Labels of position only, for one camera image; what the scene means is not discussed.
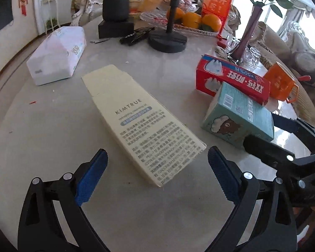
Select red sign card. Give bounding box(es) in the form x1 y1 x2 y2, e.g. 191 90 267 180
201 0 231 36

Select orange mug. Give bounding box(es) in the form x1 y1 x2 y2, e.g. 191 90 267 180
262 62 300 103

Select black sunglasses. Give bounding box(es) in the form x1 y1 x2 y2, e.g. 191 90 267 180
119 27 155 46

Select red wall ornament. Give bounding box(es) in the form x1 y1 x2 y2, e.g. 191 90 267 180
18 0 28 17

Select orange fruit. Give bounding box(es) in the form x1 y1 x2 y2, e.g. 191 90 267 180
201 14 223 32
166 8 185 23
182 12 202 29

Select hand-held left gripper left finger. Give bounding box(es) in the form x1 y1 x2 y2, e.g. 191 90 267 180
18 149 111 252

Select white tissue pack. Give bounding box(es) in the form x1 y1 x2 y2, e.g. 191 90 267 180
26 26 87 86

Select clear snack bag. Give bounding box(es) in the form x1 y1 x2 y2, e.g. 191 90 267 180
171 0 200 13

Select red toothpaste box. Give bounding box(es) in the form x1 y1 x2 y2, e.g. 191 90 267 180
196 54 271 106

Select clear glass cup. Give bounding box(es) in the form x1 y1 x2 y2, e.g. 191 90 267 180
245 47 260 65
227 35 241 51

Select dark television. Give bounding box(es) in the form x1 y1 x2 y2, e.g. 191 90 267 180
0 0 14 40

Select white side table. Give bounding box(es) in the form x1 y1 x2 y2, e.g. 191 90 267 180
41 0 61 36

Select long cream cardboard box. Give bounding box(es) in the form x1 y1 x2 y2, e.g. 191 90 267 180
81 64 207 188

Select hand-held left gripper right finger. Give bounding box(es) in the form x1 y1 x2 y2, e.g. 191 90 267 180
205 146 297 252

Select woven coaster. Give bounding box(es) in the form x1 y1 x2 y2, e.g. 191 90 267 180
216 46 229 59

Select glass fruit tray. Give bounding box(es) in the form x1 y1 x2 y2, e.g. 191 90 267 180
139 10 221 38

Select beige ornate sofa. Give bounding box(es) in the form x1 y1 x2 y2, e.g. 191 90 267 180
257 18 315 126

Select cream ornate sofa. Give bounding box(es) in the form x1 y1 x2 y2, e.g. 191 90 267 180
71 0 242 28

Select black phone stand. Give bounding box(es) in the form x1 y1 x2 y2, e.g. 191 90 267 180
148 0 188 53

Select teal cartoon cardboard box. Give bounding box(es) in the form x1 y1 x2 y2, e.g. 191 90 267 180
202 81 275 149

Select black flat box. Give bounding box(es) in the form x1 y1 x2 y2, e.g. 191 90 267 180
98 17 135 38

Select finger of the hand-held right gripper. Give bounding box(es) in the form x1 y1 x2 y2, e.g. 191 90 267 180
243 134 315 169
272 113 315 153

